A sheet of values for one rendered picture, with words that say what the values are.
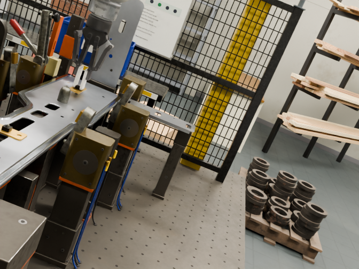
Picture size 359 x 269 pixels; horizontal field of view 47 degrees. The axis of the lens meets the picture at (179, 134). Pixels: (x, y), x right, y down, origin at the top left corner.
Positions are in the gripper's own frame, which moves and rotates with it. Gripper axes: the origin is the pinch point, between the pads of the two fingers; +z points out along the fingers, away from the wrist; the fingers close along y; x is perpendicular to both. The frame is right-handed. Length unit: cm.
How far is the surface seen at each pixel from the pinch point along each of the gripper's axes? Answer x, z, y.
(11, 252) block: -86, 3, 20
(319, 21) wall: 596, -89, 191
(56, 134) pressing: -37.2, 5.8, 8.0
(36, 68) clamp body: -2.9, 2.0, -13.8
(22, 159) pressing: -55, 6, 8
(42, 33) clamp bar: -1.8, -8.8, -15.3
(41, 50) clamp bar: -1.8, -3.6, -14.1
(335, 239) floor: 216, 105, 208
